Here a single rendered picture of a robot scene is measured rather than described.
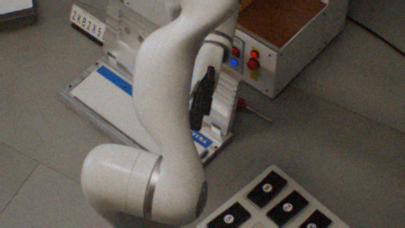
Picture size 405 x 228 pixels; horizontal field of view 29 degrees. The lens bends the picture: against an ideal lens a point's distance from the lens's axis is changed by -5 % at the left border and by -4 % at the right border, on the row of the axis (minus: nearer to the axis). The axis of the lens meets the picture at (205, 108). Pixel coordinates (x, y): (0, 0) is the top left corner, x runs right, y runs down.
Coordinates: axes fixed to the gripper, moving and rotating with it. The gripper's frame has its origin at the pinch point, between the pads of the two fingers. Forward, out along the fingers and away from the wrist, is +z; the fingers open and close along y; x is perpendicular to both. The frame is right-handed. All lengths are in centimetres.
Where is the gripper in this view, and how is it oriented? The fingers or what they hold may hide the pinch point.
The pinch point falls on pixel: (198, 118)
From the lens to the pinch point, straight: 168.1
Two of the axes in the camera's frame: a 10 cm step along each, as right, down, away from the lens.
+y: 2.0, -3.6, -9.1
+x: 9.6, 2.4, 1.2
